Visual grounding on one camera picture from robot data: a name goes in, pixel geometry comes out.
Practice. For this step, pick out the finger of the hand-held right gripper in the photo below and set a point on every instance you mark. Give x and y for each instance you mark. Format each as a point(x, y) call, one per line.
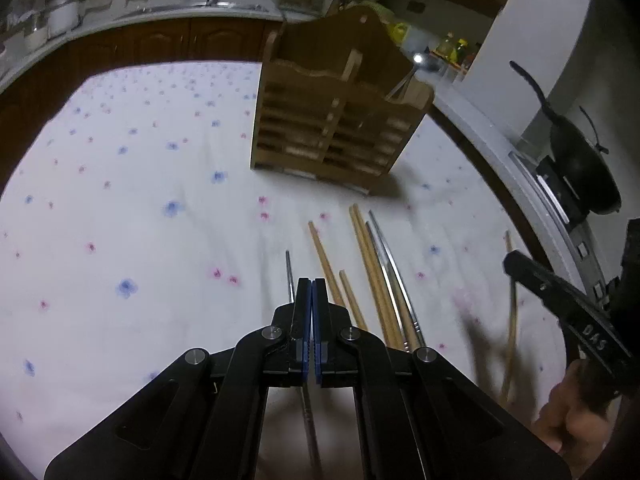
point(560, 292)

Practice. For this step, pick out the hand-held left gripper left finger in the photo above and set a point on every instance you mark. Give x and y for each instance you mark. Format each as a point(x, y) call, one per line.
point(302, 320)

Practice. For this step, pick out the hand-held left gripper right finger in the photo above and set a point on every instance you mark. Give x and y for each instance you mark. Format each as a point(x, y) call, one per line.
point(319, 320)

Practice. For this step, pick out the wooden chopstick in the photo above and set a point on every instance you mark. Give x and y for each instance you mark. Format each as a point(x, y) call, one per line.
point(322, 255)
point(511, 340)
point(350, 295)
point(361, 240)
point(367, 240)

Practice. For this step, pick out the metal chopstick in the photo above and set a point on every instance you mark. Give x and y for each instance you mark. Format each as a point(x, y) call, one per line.
point(394, 270)
point(373, 240)
point(289, 275)

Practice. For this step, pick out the wooden utensil holder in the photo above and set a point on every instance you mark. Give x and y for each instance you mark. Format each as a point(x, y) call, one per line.
point(320, 125)

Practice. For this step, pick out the person's right hand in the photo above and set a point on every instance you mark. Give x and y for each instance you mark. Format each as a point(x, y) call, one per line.
point(570, 420)

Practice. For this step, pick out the black wok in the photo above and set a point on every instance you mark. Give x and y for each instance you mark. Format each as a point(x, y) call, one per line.
point(582, 160)

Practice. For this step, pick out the floral white tablecloth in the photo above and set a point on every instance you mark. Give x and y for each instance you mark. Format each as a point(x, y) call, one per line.
point(150, 260)

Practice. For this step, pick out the metal spoon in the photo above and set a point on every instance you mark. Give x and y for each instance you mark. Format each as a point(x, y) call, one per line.
point(419, 60)

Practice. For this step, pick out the brown lower cabinets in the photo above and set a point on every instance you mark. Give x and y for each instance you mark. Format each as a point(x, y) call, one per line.
point(150, 40)

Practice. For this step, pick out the dark wall outlet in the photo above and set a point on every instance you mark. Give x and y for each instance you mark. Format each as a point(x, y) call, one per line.
point(415, 6)

